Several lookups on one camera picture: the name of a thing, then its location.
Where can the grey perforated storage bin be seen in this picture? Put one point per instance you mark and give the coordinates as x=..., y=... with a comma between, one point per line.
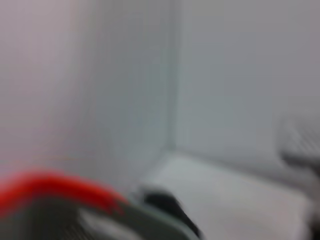
x=75, y=222

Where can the glass pitcher with black lid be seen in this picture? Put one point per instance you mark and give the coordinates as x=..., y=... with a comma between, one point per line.
x=170, y=205

